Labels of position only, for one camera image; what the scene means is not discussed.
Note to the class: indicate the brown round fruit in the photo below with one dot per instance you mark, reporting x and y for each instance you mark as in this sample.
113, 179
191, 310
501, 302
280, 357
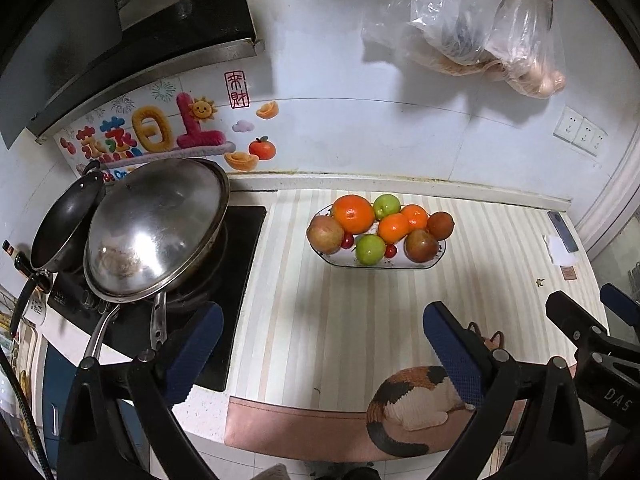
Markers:
441, 225

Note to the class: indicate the colourful wall sticker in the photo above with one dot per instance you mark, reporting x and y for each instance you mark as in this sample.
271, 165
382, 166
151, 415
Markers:
150, 132

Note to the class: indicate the dark sauce bottle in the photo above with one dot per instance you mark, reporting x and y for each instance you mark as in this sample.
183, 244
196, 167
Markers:
10, 252

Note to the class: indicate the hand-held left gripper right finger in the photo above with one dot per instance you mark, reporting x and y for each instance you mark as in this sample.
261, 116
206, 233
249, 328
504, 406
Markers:
452, 345

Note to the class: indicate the steel wok lid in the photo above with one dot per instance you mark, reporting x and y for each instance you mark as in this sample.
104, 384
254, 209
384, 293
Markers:
150, 230

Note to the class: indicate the large orange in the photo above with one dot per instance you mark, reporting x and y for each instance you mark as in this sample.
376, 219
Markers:
354, 214

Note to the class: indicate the dark smartphone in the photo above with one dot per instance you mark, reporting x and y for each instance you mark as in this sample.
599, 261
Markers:
562, 230

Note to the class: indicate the striped cat print table mat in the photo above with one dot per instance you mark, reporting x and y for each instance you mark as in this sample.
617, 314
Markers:
300, 335

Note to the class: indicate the black cooktop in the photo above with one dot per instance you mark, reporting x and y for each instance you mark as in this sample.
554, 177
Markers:
245, 240

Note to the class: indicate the yellowish red apple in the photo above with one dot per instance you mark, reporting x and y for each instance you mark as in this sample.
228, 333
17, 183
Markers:
325, 234

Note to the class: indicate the red cherry tomato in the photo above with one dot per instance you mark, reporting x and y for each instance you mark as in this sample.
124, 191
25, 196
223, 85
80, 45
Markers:
347, 241
390, 250

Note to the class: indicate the small brown card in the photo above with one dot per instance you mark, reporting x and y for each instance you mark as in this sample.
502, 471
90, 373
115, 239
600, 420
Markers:
567, 273

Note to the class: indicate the white mug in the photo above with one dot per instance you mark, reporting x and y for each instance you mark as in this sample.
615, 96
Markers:
37, 310

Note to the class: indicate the blue cabinet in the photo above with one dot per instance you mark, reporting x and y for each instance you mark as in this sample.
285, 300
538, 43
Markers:
52, 395

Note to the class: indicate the black frying pan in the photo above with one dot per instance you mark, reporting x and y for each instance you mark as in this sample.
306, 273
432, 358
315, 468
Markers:
65, 220

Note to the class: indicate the small orange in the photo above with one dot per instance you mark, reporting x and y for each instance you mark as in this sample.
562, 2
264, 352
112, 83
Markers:
395, 228
416, 216

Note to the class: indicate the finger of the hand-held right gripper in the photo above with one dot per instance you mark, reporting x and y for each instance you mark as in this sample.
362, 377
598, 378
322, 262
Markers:
620, 300
575, 317

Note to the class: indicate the dark red apple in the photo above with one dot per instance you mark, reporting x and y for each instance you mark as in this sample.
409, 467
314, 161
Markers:
421, 245

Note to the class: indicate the black range hood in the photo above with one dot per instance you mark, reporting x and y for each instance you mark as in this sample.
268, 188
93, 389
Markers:
100, 25

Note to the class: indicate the green apple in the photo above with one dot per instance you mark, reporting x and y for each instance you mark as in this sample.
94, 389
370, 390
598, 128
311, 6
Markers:
386, 206
370, 249

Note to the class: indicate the white patterned plate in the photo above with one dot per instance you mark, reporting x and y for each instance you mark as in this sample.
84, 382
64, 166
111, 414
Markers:
400, 262

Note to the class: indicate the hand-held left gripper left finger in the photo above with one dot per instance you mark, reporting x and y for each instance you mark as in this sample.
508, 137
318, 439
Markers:
197, 345

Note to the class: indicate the clear plastic bag of eggs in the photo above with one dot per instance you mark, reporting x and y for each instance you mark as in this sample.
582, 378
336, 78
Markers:
530, 50

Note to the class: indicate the white paper sheet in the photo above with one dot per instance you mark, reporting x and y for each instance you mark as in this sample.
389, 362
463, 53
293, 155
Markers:
556, 256

